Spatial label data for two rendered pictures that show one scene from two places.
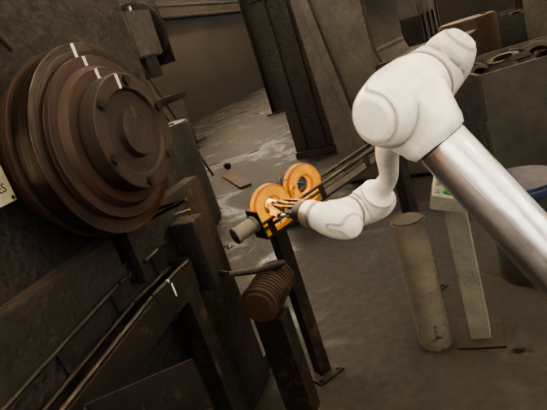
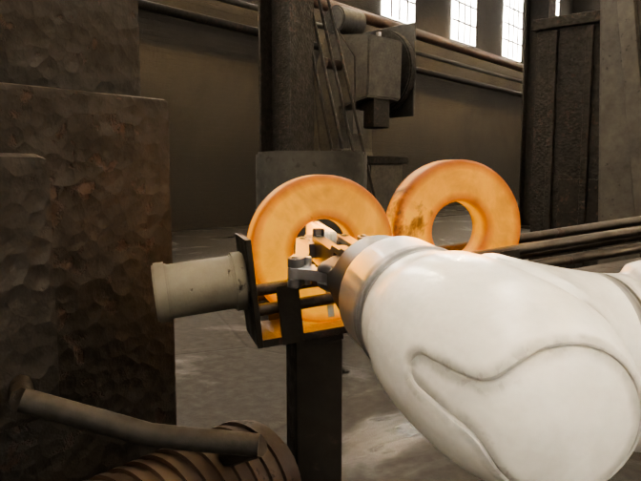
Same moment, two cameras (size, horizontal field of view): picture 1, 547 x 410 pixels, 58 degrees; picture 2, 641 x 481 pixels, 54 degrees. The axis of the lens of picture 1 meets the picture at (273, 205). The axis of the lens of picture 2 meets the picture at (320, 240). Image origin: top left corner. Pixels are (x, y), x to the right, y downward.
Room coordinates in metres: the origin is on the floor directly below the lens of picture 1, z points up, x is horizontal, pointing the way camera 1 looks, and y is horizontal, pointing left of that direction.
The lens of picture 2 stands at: (1.03, -0.16, 0.79)
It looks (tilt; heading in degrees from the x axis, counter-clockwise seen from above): 6 degrees down; 15
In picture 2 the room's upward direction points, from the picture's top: straight up
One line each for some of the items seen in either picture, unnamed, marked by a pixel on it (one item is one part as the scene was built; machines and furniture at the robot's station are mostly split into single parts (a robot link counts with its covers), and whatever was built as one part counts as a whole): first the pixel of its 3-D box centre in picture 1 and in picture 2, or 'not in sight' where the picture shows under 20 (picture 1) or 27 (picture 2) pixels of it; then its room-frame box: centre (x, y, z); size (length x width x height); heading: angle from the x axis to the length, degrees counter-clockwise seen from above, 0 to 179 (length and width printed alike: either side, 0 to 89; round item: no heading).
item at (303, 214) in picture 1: (312, 215); (406, 303); (1.46, -0.11, 0.69); 0.09 x 0.06 x 0.09; 120
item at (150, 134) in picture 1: (131, 133); not in sight; (1.23, 0.27, 1.11); 0.28 x 0.06 x 0.28; 155
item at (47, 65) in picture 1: (100, 141); not in sight; (1.27, 0.36, 1.11); 0.47 x 0.06 x 0.47; 155
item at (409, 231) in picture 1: (422, 282); not in sight; (1.61, -0.43, 0.26); 0.12 x 0.12 x 0.52
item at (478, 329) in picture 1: (466, 260); not in sight; (1.58, -0.59, 0.31); 0.24 x 0.16 x 0.62; 155
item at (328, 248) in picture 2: (282, 209); (332, 260); (1.57, -0.02, 0.70); 0.11 x 0.01 x 0.04; 32
